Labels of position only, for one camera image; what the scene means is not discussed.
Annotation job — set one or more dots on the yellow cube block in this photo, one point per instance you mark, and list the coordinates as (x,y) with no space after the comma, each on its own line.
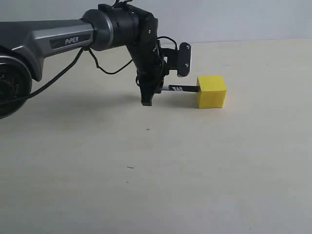
(212,91)

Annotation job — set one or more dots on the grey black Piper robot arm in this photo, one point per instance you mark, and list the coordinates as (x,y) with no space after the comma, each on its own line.
(24,45)

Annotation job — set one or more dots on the black and white marker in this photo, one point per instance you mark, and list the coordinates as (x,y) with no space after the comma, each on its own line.
(181,88)

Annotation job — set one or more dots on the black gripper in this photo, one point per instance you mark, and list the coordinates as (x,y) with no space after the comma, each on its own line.
(148,58)

